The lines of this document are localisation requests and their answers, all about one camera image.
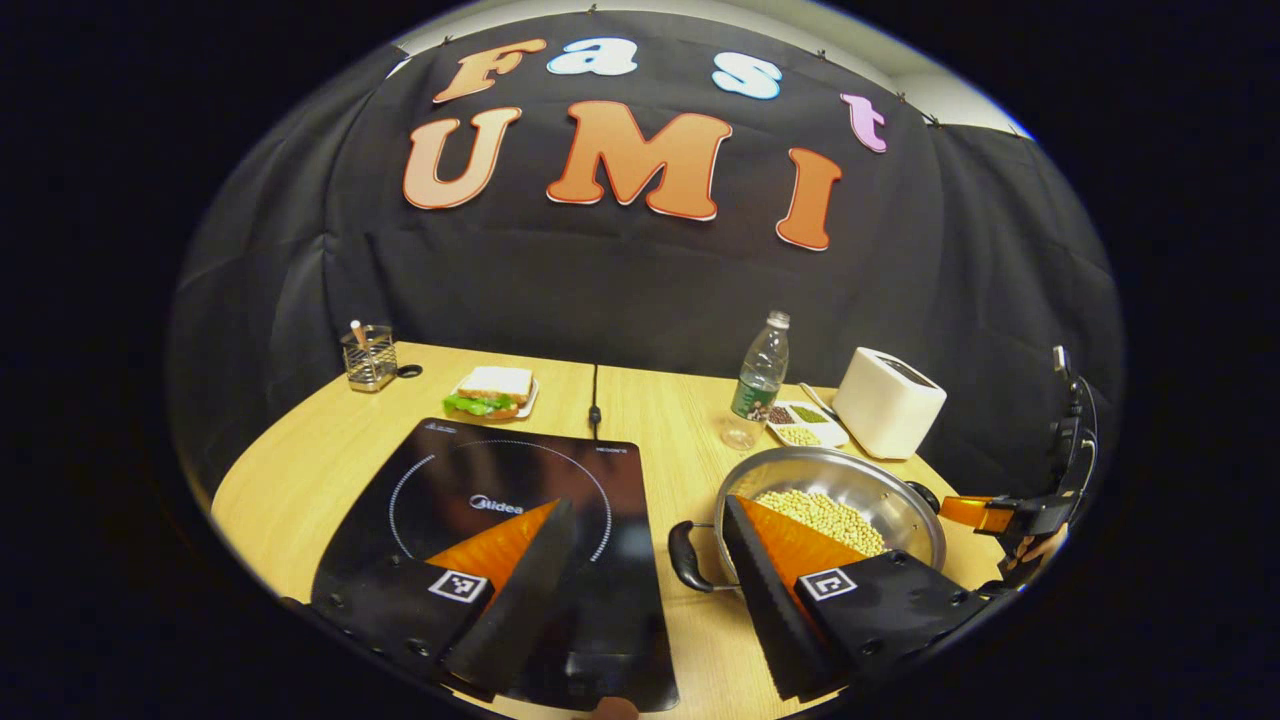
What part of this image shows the pile of soybeans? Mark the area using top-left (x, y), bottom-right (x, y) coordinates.
top-left (752, 488), bottom-right (889, 559)

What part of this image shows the stainless steel pot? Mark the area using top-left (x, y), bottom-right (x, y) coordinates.
top-left (668, 446), bottom-right (948, 593)

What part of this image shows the black induction cooktop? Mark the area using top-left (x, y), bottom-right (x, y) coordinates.
top-left (310, 417), bottom-right (681, 713)

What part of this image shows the wire mesh utensil holder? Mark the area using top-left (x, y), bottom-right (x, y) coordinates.
top-left (340, 320), bottom-right (398, 393)

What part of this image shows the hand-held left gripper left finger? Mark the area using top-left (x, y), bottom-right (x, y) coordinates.
top-left (310, 497), bottom-right (579, 701)

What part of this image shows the white divided bean dish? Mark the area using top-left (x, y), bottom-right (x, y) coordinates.
top-left (765, 400), bottom-right (851, 449)

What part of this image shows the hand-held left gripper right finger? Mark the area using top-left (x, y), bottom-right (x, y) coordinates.
top-left (720, 494), bottom-right (999, 703)

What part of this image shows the black backdrop cloth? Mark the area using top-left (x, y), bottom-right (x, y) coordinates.
top-left (165, 10), bottom-right (1126, 501)

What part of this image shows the sandwich with lettuce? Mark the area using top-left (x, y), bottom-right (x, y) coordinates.
top-left (443, 366), bottom-right (534, 419)

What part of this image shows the clear plastic water bottle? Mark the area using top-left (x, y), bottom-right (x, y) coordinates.
top-left (720, 310), bottom-right (792, 451)

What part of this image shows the white toaster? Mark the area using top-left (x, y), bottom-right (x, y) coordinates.
top-left (832, 347), bottom-right (948, 461)

